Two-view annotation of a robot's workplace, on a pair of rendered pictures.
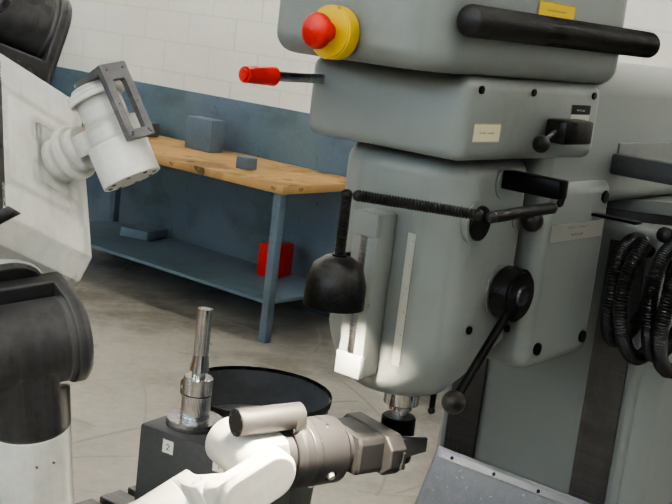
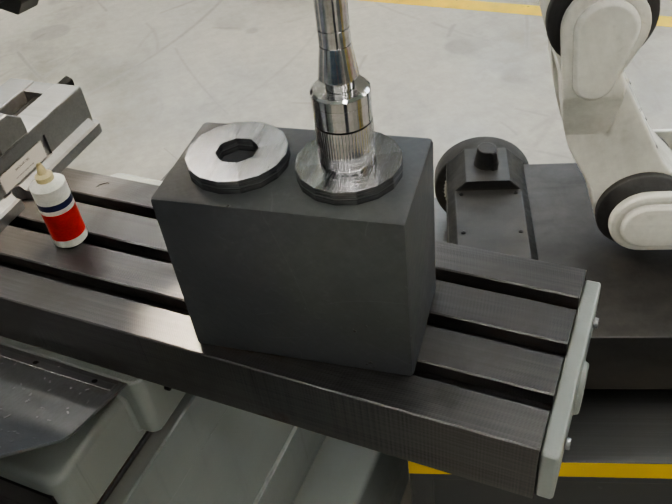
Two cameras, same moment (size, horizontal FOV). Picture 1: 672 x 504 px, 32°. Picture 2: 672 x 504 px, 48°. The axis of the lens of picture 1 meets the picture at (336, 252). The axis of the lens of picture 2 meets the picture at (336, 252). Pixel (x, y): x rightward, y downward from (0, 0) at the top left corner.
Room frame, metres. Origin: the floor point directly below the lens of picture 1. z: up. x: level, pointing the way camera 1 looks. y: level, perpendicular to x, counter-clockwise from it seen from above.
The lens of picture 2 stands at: (2.29, 0.08, 1.50)
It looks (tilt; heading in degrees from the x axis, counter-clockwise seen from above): 42 degrees down; 170
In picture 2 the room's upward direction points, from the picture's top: 8 degrees counter-clockwise
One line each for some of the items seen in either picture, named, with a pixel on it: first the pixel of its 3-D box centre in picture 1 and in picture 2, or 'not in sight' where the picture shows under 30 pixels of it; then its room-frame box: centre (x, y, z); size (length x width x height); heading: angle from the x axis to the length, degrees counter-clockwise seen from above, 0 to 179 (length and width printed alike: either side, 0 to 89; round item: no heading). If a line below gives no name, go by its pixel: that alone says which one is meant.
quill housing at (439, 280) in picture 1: (421, 266); not in sight; (1.52, -0.11, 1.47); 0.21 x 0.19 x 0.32; 52
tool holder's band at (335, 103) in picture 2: (198, 379); (340, 91); (1.79, 0.19, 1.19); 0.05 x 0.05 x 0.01
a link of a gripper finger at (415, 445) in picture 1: (409, 447); not in sight; (1.49, -0.13, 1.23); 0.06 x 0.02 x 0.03; 127
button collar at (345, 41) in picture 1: (334, 32); not in sight; (1.33, 0.03, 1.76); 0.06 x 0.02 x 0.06; 52
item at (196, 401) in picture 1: (196, 399); (344, 129); (1.79, 0.19, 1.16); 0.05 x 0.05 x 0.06
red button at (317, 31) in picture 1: (320, 31); not in sight; (1.32, 0.05, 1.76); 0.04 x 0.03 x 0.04; 52
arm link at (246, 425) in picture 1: (265, 444); not in sight; (1.40, 0.06, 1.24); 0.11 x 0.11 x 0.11; 37
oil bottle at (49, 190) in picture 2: not in sight; (55, 202); (1.53, -0.10, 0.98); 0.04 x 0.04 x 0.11
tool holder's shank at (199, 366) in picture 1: (202, 342); (332, 17); (1.79, 0.19, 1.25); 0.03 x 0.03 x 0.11
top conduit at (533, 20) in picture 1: (567, 33); not in sight; (1.45, -0.25, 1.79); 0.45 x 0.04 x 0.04; 142
